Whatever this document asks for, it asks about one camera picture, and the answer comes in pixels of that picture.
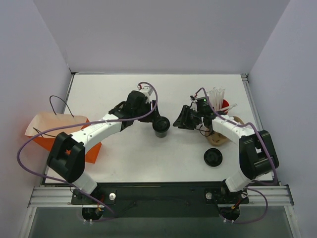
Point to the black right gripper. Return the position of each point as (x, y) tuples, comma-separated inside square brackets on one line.
[(190, 116)]

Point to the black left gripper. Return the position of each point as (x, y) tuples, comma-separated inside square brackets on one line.
[(150, 115)]

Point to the black cup lid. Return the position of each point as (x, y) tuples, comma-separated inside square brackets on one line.
[(213, 157), (161, 123)]

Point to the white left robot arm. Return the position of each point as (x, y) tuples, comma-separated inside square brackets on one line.
[(67, 156)]

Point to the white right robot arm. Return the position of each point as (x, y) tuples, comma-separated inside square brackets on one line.
[(257, 155)]

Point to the brown cardboard cup carrier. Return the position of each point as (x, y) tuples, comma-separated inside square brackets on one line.
[(217, 139)]

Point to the black cup lid on table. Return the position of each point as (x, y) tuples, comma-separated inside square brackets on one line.
[(213, 157)]

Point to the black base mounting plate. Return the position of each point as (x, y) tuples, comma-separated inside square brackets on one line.
[(162, 209)]

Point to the orange paper bag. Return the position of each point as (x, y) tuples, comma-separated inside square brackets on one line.
[(47, 120)]

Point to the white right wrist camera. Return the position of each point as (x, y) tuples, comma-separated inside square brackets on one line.
[(194, 101)]

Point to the aluminium frame rail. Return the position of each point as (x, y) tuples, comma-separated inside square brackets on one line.
[(65, 197)]

